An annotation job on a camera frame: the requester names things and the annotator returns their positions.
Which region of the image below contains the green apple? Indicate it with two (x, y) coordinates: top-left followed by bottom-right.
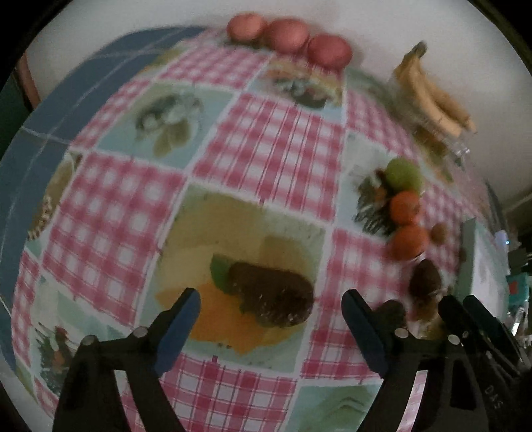
(384, 157), (425, 194)

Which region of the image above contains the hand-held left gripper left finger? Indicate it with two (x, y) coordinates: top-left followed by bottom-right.
(52, 287), (202, 432)

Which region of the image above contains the wrinkled dark avocado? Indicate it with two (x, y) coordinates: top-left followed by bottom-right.
(376, 300), (408, 333)

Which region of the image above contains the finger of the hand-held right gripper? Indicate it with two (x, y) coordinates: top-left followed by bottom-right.
(463, 295), (522, 375)
(438, 295), (489, 354)

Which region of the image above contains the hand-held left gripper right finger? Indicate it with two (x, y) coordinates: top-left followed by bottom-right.
(341, 289), (489, 432)

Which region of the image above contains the teal plastic case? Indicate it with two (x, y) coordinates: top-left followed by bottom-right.
(507, 272), (532, 308)

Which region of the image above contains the smooth brown avocado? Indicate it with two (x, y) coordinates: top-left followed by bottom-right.
(408, 258), (442, 300)

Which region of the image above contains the orange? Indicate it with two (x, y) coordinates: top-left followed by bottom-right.
(390, 224), (431, 262)
(390, 190), (422, 227)

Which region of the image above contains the pink checkered printed tablecloth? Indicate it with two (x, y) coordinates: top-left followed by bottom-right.
(10, 25), (499, 432)

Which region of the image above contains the white tray with green rim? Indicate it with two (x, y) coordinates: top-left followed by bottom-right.
(455, 218), (512, 316)

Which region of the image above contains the bunch of yellow bananas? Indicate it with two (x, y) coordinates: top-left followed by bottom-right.
(393, 42), (478, 138)

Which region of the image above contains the brown kiwi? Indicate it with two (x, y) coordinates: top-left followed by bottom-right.
(430, 222), (450, 245)

